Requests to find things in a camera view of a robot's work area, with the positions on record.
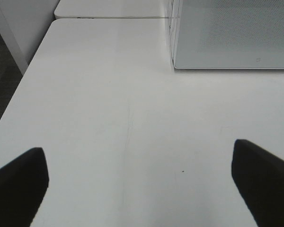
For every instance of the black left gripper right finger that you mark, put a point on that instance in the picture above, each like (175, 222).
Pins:
(259, 178)

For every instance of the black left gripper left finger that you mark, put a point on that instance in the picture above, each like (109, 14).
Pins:
(23, 184)

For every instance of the white microwave oven body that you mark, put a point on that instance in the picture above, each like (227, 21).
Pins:
(229, 33)

